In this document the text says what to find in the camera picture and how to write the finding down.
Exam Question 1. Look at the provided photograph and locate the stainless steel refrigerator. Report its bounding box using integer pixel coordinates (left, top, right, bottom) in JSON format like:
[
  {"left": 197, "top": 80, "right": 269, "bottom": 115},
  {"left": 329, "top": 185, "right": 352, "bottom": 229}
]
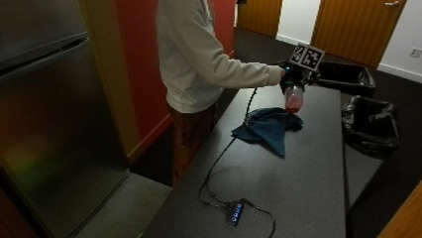
[{"left": 0, "top": 0, "right": 132, "bottom": 238}]

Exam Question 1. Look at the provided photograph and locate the black lined waste bin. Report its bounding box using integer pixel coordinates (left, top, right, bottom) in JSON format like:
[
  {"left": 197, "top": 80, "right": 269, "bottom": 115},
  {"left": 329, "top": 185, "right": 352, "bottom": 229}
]
[
  {"left": 315, "top": 60, "right": 377, "bottom": 98},
  {"left": 341, "top": 94, "right": 402, "bottom": 157}
]

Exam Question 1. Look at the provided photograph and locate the black cable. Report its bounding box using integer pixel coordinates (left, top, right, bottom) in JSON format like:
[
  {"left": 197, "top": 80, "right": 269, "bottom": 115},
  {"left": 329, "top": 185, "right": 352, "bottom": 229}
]
[{"left": 197, "top": 86, "right": 279, "bottom": 238}]

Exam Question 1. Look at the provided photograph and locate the black hub with blue lights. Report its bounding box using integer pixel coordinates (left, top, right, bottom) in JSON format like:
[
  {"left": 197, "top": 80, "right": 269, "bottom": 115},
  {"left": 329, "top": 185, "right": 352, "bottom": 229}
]
[{"left": 224, "top": 199, "right": 245, "bottom": 227}]

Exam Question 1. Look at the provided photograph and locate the dark blue cloth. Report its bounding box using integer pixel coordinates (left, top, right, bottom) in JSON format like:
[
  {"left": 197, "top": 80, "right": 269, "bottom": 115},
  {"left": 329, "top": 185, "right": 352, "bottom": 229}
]
[{"left": 231, "top": 106, "right": 305, "bottom": 158}]

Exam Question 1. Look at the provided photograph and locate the wooden door with handle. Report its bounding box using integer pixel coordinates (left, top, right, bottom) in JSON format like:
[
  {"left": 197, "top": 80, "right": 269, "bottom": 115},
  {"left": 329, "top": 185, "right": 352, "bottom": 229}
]
[{"left": 311, "top": 0, "right": 409, "bottom": 68}]

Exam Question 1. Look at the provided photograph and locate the white marker cube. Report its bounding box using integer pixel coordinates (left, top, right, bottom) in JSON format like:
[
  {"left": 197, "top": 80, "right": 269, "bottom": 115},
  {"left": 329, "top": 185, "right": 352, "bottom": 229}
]
[{"left": 289, "top": 44, "right": 328, "bottom": 72}]

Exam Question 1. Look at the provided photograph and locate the pink spray bottle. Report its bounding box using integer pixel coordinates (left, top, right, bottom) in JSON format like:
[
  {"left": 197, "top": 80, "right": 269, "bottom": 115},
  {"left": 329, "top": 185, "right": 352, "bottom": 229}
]
[{"left": 284, "top": 82, "right": 307, "bottom": 114}]

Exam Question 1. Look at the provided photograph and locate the the person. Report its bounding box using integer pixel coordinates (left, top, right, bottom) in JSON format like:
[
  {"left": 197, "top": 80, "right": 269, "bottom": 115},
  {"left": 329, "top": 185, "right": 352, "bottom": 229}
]
[{"left": 156, "top": 0, "right": 288, "bottom": 186}]

